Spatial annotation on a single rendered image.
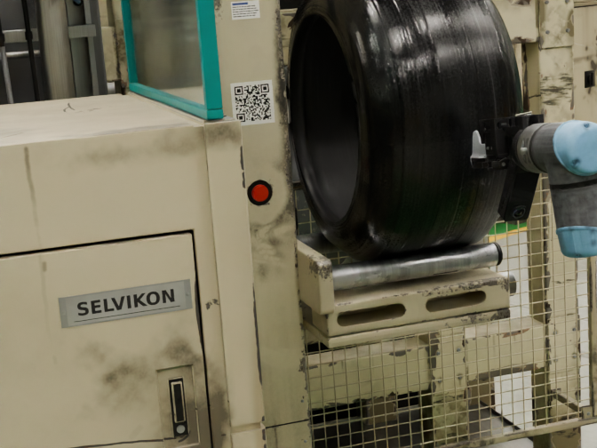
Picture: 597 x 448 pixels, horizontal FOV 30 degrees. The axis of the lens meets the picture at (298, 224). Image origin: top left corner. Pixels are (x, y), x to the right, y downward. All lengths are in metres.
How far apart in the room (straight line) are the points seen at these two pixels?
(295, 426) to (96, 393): 0.86
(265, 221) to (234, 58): 0.29
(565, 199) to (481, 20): 0.46
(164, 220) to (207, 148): 0.10
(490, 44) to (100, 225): 0.90
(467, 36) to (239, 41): 0.39
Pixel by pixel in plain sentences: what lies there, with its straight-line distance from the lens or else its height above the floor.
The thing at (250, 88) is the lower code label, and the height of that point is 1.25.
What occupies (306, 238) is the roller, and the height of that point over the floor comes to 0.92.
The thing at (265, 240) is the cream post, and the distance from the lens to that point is 2.00.
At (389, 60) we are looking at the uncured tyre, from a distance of 1.86.
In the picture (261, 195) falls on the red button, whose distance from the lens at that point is 1.98.
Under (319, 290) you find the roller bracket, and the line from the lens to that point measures 1.93.
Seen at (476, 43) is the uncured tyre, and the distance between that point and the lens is 1.93.
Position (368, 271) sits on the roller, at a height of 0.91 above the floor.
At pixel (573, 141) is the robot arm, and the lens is 1.58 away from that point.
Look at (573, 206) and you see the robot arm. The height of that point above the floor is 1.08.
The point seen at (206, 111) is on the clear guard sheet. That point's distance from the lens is 1.26.
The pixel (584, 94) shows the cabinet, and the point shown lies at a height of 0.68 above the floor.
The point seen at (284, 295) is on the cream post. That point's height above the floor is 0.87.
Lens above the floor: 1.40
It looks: 12 degrees down
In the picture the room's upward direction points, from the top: 4 degrees counter-clockwise
